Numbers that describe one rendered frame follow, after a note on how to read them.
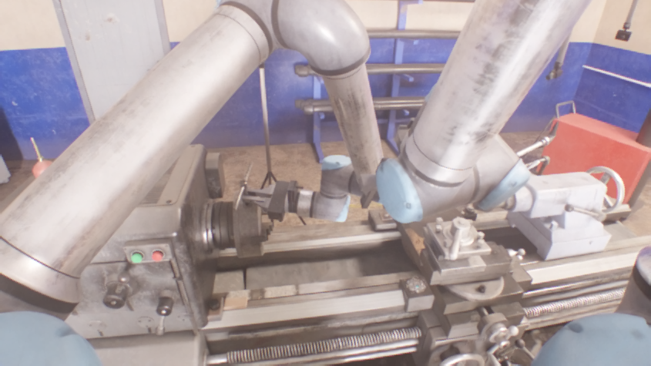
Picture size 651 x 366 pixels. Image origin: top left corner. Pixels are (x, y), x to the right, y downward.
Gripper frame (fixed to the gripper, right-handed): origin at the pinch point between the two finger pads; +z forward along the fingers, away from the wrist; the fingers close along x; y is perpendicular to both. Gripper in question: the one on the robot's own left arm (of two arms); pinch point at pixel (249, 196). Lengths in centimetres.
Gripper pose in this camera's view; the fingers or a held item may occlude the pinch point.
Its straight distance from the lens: 115.8
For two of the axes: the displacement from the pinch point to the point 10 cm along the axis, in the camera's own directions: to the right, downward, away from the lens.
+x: 1.5, -7.3, 6.7
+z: -9.9, -1.2, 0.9
